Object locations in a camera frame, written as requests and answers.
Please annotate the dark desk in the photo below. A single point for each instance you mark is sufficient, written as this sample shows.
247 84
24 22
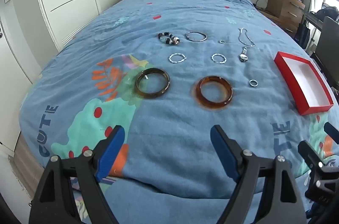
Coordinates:
309 17

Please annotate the orange amber bangle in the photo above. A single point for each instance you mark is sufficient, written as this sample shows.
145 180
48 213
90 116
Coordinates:
201 99

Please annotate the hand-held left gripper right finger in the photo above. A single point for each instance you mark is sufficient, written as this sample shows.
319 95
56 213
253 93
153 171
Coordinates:
225 152

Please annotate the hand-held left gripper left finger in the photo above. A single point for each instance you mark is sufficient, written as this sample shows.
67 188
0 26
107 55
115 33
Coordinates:
112 151

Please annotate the dark brown amber bangle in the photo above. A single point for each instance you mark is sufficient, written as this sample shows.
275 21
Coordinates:
139 89

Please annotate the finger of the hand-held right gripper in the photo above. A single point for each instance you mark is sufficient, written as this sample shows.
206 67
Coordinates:
331 130
308 153

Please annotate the black chair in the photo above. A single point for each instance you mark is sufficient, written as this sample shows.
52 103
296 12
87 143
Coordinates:
327 38

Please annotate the wooden dresser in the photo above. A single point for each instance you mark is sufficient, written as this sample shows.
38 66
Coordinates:
284 8

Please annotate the red cardboard box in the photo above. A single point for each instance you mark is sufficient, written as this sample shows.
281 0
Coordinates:
299 75

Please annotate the black backpack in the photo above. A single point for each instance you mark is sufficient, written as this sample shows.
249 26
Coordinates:
328 12

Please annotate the thin silver bangle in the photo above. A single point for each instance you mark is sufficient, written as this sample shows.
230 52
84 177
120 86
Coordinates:
196 36

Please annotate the blue printed blanket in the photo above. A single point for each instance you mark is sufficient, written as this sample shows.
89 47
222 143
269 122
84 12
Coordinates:
164 139

